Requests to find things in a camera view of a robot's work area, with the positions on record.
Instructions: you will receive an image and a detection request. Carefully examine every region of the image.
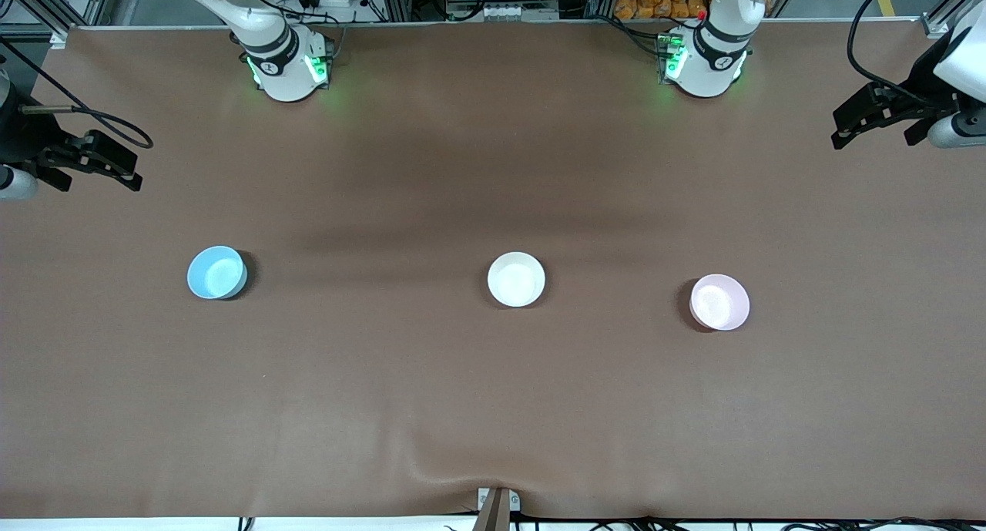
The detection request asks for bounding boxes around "pink bowl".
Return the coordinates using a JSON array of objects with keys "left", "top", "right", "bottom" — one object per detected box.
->
[{"left": 689, "top": 274, "right": 750, "bottom": 331}]

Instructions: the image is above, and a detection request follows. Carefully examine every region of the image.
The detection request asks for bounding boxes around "white bowl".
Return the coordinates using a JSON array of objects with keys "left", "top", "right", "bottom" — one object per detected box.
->
[{"left": 487, "top": 251, "right": 546, "bottom": 308}]

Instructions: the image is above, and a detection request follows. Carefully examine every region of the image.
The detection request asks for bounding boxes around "brown table mat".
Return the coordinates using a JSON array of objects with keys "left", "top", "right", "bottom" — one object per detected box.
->
[{"left": 0, "top": 19, "right": 986, "bottom": 521}]

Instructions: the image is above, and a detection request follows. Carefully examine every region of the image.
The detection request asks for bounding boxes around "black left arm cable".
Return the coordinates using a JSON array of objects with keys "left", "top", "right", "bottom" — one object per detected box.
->
[{"left": 847, "top": 0, "right": 964, "bottom": 104}]

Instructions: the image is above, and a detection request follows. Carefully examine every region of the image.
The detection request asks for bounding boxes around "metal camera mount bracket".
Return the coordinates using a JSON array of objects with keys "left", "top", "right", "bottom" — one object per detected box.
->
[{"left": 476, "top": 486, "right": 522, "bottom": 531}]

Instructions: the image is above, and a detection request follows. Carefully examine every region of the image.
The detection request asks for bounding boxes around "blue bowl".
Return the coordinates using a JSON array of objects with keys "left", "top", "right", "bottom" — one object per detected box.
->
[{"left": 187, "top": 245, "right": 249, "bottom": 301}]

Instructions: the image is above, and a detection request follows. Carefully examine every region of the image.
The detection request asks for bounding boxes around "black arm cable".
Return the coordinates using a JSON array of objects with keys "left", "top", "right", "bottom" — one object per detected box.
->
[
  {"left": 0, "top": 38, "right": 154, "bottom": 150},
  {"left": 847, "top": 0, "right": 964, "bottom": 104}
]

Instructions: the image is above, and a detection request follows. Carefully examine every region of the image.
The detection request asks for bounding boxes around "white power strip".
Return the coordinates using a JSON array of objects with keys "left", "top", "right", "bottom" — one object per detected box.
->
[{"left": 447, "top": 2, "right": 560, "bottom": 22}]

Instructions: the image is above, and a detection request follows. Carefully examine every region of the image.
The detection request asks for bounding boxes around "aluminium frame profile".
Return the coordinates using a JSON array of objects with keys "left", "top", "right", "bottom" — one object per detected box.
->
[
  {"left": 921, "top": 0, "right": 986, "bottom": 39},
  {"left": 19, "top": 0, "right": 116, "bottom": 48}
]

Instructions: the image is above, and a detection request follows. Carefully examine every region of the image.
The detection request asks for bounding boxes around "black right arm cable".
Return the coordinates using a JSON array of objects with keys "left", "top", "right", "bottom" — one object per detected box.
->
[{"left": 0, "top": 38, "right": 154, "bottom": 150}]

